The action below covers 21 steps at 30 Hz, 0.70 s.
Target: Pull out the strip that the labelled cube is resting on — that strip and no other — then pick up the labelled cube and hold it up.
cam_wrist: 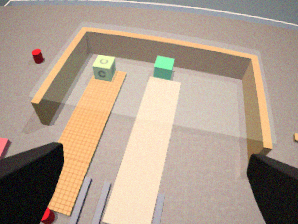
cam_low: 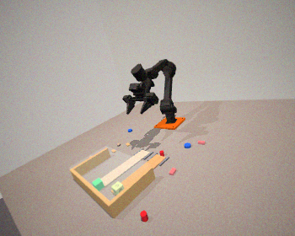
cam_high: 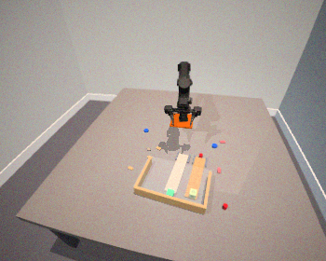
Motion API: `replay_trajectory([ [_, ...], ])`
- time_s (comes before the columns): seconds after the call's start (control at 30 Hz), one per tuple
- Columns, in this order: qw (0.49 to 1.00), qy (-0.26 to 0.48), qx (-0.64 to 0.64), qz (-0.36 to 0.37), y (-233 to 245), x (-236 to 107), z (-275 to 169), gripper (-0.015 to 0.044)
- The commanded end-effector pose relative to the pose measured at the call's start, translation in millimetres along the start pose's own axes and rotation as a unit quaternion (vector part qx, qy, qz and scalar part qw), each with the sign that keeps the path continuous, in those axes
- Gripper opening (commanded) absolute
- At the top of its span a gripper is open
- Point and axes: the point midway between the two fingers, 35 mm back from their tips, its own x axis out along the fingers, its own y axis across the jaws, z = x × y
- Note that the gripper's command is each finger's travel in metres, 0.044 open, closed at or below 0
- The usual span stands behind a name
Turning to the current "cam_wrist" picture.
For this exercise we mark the tan grid-patterned strip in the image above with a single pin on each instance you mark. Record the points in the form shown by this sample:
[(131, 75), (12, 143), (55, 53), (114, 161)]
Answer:
[(80, 139)]

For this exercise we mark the red cylinder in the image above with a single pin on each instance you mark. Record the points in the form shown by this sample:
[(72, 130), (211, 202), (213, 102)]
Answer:
[(37, 55), (48, 217)]

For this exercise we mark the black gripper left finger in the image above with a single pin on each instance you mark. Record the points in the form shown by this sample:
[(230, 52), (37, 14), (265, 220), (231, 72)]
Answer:
[(27, 183)]

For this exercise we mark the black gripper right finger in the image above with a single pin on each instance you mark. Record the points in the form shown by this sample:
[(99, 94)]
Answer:
[(275, 188)]

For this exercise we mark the cream flat strip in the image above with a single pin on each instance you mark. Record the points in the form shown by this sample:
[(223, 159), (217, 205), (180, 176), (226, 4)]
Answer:
[(134, 195)]

